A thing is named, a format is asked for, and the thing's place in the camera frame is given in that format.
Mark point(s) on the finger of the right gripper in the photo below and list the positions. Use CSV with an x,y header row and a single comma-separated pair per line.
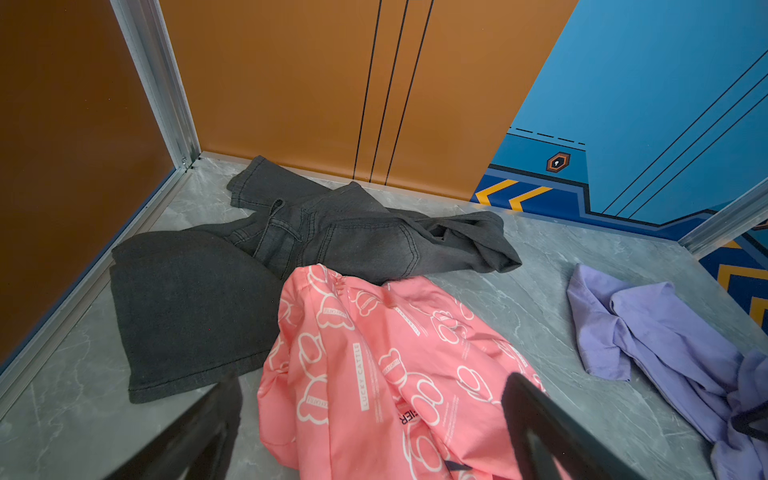
x,y
749,423

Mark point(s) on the right aluminium corner post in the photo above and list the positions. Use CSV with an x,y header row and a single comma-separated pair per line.
x,y
736,218

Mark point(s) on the aluminium corner post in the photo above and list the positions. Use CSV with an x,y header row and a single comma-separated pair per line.
x,y
736,218
145,32

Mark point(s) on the purple cloth shirt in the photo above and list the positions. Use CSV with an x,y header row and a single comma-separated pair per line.
x,y
707,380

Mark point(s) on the dark grey jeans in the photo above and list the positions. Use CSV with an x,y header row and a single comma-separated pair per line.
x,y
198,305

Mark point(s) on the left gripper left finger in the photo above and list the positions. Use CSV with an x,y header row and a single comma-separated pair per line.
x,y
197,445

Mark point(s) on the left aluminium corner post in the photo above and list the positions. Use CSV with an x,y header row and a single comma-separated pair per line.
x,y
145,32

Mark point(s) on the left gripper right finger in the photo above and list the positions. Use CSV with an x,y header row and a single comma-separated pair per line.
x,y
548,443

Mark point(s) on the pink bear print cloth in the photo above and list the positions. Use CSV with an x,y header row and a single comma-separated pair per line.
x,y
398,381

